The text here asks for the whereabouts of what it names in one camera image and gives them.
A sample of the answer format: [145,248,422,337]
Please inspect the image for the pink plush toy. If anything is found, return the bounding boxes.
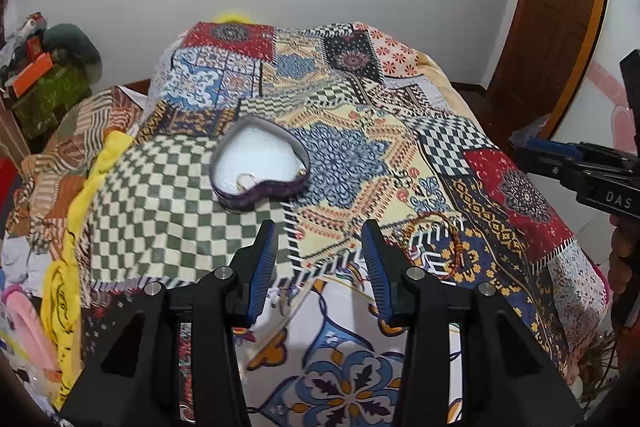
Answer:
[1,285,60,373]

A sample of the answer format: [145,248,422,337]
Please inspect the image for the green patterned storage box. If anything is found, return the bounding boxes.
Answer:
[12,64,91,141]

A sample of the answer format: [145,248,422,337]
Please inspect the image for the orange shoe box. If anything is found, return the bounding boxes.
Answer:
[10,53,53,98]

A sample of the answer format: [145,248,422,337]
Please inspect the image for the yellow cloth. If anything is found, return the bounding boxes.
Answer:
[40,130,134,410]

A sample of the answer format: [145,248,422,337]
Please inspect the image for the patchwork patterned bedspread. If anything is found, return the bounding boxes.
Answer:
[78,23,611,426]

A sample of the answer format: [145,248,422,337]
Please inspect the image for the purple heart-shaped jewelry box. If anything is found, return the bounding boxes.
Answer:
[209,115,311,209]

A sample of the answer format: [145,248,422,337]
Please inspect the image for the right hand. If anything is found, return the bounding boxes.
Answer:
[608,215,639,295]

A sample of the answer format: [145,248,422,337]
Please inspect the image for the brown wooden door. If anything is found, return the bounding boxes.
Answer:
[487,0,608,150]

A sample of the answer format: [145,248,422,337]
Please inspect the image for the striped orange brown blanket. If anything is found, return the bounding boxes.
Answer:
[6,87,142,259]

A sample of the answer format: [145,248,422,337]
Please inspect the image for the yellow round object behind bed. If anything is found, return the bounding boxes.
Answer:
[213,11,253,24]

